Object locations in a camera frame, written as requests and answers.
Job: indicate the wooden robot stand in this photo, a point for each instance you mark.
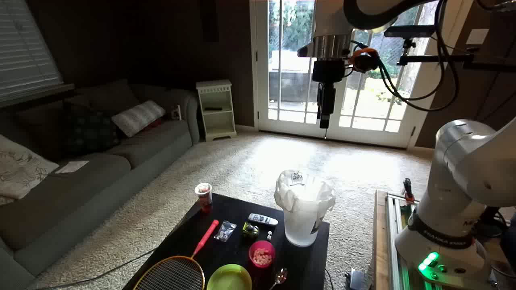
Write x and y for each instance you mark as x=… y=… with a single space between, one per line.
x=389 y=269

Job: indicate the grey remote control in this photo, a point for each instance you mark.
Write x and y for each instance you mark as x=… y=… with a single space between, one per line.
x=264 y=219

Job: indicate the white window blinds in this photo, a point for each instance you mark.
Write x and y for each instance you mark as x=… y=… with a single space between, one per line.
x=27 y=65

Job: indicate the white french doors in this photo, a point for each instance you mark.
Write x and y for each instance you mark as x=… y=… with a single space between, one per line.
x=372 y=105

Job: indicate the dark patterned pillow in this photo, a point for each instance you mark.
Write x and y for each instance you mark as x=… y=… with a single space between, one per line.
x=88 y=131

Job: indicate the metal spoon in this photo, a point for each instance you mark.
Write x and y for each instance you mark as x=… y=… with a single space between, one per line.
x=281 y=277

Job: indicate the small dark green object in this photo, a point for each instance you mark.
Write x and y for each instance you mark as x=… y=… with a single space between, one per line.
x=251 y=231

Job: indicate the white paper on sofa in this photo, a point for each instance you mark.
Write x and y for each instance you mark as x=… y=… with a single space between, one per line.
x=72 y=166

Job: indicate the pink bowl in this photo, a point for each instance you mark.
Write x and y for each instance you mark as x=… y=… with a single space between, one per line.
x=262 y=253

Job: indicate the grey sofa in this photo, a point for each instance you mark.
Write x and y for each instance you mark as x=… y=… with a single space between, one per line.
x=65 y=208

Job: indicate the green plastic frisbee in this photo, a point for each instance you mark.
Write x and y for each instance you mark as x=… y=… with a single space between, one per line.
x=230 y=277

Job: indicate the striped white pillow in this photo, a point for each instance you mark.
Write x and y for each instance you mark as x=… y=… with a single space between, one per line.
x=138 y=118

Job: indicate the clear plastic packet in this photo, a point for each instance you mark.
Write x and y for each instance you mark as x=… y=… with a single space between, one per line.
x=227 y=229

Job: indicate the white side shelf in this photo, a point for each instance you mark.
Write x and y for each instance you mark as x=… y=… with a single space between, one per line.
x=215 y=99

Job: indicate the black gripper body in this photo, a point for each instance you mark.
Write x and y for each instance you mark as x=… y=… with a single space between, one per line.
x=330 y=52

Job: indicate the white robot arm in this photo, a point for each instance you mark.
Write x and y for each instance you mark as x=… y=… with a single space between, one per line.
x=473 y=168

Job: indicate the white patterned blanket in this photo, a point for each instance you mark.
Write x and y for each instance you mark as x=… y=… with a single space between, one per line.
x=22 y=169

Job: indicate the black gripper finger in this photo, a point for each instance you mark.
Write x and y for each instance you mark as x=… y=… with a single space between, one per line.
x=322 y=115
x=330 y=92

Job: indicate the orange badminton racket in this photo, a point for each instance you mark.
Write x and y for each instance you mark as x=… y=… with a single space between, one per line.
x=180 y=271

